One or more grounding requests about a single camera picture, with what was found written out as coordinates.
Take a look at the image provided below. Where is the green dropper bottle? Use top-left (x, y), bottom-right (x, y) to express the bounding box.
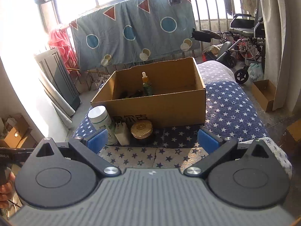
top-left (142, 72), bottom-right (153, 96)

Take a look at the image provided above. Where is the brown cardboard box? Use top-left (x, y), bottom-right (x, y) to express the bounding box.
top-left (91, 57), bottom-right (206, 128)

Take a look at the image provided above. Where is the white power adapter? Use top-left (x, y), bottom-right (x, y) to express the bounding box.
top-left (115, 122), bottom-right (131, 146)

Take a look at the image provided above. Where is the small cardboard box on floor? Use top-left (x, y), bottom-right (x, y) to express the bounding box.
top-left (252, 80), bottom-right (276, 112)

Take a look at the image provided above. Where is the blue star-patterned cushion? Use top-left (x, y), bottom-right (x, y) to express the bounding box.
top-left (72, 60), bottom-right (293, 179)

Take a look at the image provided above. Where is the grey-green door panel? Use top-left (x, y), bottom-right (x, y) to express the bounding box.
top-left (35, 47), bottom-right (82, 123)

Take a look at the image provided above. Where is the white supplement bottle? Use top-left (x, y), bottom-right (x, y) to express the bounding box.
top-left (88, 106), bottom-right (118, 145)

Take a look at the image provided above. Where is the beige curtain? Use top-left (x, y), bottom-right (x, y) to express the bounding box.
top-left (261, 0), bottom-right (300, 113)

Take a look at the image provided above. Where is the person's left hand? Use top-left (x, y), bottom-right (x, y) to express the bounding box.
top-left (0, 172), bottom-right (15, 209)

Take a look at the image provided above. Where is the blue patterned hanging sheet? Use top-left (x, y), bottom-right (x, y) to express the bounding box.
top-left (70, 0), bottom-right (199, 70)

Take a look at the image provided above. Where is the gold-lidded dark jar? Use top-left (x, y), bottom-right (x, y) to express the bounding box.
top-left (131, 120), bottom-right (153, 140)

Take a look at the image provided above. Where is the pink hanging cloth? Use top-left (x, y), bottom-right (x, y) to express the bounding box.
top-left (48, 29), bottom-right (79, 73)

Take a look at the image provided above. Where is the black wheelchair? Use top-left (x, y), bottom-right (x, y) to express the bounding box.
top-left (192, 0), bottom-right (265, 84)

